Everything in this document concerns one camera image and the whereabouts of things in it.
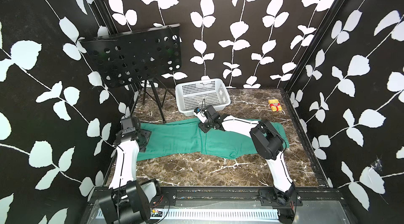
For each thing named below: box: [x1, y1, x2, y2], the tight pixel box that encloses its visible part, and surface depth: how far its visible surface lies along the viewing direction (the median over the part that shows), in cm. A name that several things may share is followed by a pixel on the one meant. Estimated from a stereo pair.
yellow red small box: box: [267, 98, 283, 112], surface depth 113 cm
